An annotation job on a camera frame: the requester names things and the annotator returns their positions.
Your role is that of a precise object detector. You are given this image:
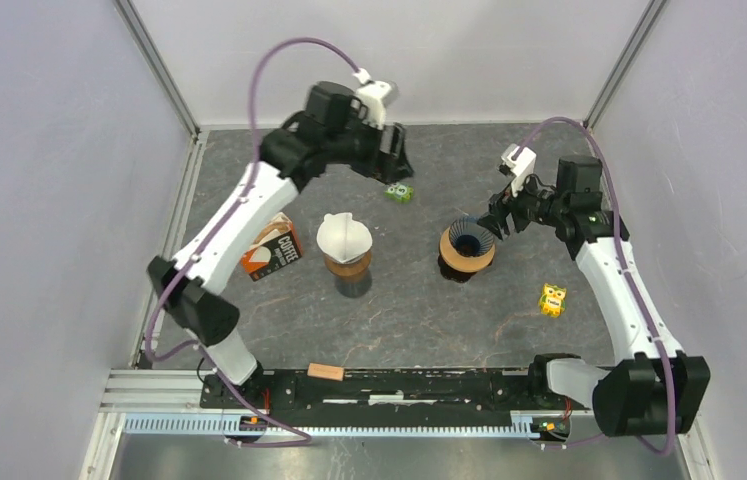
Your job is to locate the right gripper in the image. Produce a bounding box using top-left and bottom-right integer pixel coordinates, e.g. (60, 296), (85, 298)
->
(475, 167), (567, 242)

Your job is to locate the purple cable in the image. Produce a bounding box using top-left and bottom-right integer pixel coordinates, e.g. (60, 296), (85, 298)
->
(144, 37), (374, 449)
(512, 117), (678, 457)

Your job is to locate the blue glass dripper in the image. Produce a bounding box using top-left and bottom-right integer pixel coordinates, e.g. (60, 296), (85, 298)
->
(448, 216), (495, 257)

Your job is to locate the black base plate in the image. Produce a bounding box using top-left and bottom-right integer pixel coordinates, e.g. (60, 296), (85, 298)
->
(199, 368), (573, 429)

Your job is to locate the coffee filter box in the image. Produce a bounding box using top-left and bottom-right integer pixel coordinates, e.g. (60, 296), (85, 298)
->
(240, 212), (303, 282)

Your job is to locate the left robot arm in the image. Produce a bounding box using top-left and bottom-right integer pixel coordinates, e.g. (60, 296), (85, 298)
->
(147, 80), (414, 408)

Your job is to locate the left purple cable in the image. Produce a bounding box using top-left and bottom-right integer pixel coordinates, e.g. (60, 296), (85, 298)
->
(144, 37), (374, 449)

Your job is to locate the green monster block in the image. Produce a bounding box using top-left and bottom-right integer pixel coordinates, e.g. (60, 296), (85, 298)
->
(385, 182), (414, 203)

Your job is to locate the aluminium frame rail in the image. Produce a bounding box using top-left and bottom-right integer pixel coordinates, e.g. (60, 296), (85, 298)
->
(79, 370), (250, 479)

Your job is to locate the wooden rectangular block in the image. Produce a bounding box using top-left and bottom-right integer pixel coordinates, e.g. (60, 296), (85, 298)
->
(307, 363), (345, 381)

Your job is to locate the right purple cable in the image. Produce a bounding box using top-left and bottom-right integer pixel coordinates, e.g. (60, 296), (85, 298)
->
(512, 117), (678, 457)

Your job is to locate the brown glass dripper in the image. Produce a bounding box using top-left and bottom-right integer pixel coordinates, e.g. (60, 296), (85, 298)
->
(438, 259), (477, 283)

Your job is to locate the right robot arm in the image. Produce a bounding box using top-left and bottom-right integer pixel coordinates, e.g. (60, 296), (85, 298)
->
(479, 150), (711, 439)

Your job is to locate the yellow owl block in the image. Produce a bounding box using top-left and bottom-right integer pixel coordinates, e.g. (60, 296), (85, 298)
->
(538, 283), (567, 318)

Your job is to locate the white paper coffee filter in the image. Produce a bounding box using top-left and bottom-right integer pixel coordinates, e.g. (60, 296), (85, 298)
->
(316, 212), (373, 264)

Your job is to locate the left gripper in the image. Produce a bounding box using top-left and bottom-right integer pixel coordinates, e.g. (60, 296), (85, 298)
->
(326, 109), (414, 186)

